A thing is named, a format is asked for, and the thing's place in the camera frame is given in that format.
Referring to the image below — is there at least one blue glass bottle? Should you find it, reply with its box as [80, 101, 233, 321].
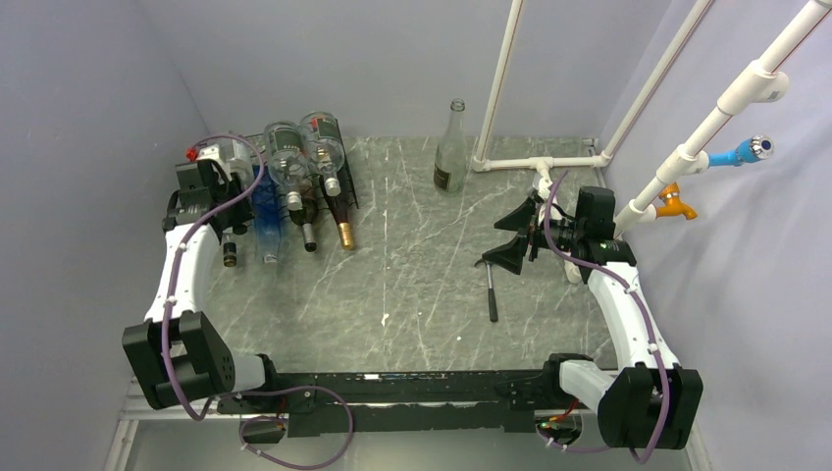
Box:
[250, 166, 283, 264]

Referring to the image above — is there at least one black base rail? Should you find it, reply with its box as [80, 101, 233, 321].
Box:
[218, 368, 587, 438]

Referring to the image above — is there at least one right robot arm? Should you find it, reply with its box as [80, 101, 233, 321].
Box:
[482, 186, 703, 455]

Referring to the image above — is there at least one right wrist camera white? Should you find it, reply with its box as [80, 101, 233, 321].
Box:
[532, 175, 553, 202]

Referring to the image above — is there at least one black wire wine rack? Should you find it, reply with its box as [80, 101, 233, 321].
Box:
[252, 160, 358, 249]

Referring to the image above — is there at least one clear bottle red label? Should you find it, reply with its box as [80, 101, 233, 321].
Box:
[300, 111, 345, 196]

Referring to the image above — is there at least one small bottle black cap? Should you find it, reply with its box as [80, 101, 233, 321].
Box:
[222, 234, 238, 268]

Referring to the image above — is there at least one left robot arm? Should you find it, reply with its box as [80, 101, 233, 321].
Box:
[122, 158, 283, 412]

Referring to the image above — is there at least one dark bottle silver cap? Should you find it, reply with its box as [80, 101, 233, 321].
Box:
[287, 192, 319, 252]

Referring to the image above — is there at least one amber bottle gold foil neck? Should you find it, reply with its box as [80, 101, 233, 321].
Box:
[324, 190, 355, 250]

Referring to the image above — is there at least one blue tap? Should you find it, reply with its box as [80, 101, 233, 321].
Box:
[708, 135, 774, 168]

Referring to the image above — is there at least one black handled hammer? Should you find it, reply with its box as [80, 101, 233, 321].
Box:
[475, 258, 498, 323]

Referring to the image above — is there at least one orange tap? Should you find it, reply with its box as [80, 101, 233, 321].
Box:
[655, 183, 698, 221]

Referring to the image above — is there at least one clear bottle green label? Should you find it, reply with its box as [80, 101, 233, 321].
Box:
[264, 121, 309, 211]

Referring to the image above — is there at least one white pvc pipe frame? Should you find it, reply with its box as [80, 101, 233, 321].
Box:
[496, 1, 831, 296]

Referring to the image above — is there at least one clear bottle with dark label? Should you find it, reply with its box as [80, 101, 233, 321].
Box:
[433, 98, 468, 194]

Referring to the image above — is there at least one clear frosted short bottle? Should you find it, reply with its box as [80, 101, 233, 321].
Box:
[225, 139, 256, 189]

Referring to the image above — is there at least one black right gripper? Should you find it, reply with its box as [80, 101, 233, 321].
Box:
[483, 197, 585, 274]

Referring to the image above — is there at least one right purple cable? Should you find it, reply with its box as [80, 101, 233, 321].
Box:
[536, 170, 672, 464]

